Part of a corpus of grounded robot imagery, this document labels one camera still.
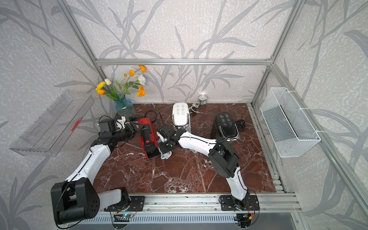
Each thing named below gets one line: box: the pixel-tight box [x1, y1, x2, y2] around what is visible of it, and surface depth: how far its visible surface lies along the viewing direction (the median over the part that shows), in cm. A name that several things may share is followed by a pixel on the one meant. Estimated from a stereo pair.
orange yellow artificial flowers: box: [95, 65, 147, 101], surface depth 99 cm
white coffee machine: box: [172, 102, 192, 133], surface depth 85 cm
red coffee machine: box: [138, 117, 161, 160], surface depth 81 cm
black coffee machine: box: [214, 111, 240, 142], surface depth 80 cm
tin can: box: [198, 95, 207, 106], surface depth 121 cm
